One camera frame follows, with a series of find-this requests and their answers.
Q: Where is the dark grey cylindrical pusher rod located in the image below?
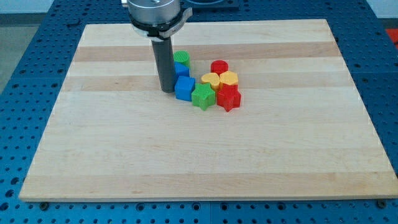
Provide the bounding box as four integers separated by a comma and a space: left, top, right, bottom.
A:
152, 37, 176, 93

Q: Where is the green circle block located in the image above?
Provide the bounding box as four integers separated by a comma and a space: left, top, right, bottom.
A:
173, 50, 190, 68

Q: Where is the blue triangle block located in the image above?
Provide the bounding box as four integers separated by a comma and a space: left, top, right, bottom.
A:
174, 62, 190, 79

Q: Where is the red circle block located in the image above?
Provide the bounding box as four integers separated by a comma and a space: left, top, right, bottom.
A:
210, 60, 229, 75

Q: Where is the blue cube block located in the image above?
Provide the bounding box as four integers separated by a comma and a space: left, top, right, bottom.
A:
175, 76, 195, 101

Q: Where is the yellow heart block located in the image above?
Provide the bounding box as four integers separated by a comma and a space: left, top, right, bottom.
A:
201, 72, 220, 91

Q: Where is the green star block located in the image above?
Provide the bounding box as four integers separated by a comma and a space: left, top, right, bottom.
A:
191, 83, 216, 111

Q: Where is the yellow hexagon block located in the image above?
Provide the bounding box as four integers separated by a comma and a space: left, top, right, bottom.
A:
220, 70, 239, 87

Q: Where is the red star block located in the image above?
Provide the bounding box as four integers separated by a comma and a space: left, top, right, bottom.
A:
217, 84, 241, 112

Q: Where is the light wooden board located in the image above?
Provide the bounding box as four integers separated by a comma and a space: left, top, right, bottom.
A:
19, 19, 397, 202

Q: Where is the red object at edge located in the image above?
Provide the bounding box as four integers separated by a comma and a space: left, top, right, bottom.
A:
386, 28, 398, 48

